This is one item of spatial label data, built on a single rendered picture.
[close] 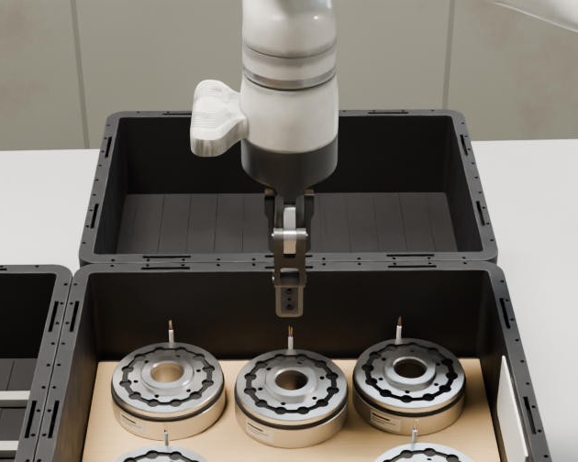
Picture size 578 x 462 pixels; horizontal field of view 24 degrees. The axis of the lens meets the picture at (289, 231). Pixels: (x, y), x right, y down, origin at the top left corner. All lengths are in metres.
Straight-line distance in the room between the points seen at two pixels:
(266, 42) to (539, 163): 0.97
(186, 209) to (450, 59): 1.51
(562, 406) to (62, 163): 0.79
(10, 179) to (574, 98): 1.56
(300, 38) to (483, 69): 2.03
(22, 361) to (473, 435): 0.44
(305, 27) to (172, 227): 0.57
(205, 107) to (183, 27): 1.87
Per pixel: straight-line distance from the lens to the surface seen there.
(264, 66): 0.97
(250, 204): 1.53
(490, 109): 3.03
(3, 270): 1.27
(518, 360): 1.15
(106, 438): 1.22
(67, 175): 1.85
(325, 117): 1.00
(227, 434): 1.21
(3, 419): 1.26
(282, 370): 1.22
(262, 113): 0.99
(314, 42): 0.96
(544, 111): 3.06
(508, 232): 1.73
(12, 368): 1.31
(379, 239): 1.47
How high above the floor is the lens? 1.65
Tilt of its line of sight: 33 degrees down
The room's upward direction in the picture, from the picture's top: straight up
